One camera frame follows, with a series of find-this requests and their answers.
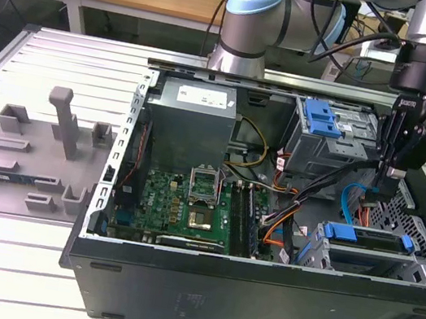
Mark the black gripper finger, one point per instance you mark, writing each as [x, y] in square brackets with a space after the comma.
[405, 144]
[389, 137]

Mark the hard disk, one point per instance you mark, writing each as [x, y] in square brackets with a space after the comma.
[342, 233]

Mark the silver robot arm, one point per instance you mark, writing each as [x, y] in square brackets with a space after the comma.
[245, 20]

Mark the silver disk bay cage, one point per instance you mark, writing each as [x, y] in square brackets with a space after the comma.
[368, 259]

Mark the silver optical drive cage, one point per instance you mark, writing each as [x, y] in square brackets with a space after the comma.
[321, 154]

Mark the blue plastic drive latch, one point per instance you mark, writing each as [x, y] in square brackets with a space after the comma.
[319, 120]

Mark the RAM stick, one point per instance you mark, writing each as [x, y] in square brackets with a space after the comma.
[12, 177]
[249, 228]

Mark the grey power supply unit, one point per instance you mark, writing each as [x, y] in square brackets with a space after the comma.
[189, 130]

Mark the CPU socket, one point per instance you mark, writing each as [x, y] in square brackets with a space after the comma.
[200, 219]

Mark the black open PC case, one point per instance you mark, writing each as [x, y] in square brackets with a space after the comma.
[253, 307]

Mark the black graphics card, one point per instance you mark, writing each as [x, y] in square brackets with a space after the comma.
[190, 244]

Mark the green motherboard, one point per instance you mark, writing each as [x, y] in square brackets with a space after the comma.
[159, 204]

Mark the black case fan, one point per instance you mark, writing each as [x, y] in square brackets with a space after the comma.
[126, 194]

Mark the grey parts rack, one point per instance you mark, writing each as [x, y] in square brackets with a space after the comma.
[30, 164]

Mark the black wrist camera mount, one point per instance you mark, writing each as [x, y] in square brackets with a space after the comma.
[425, 149]

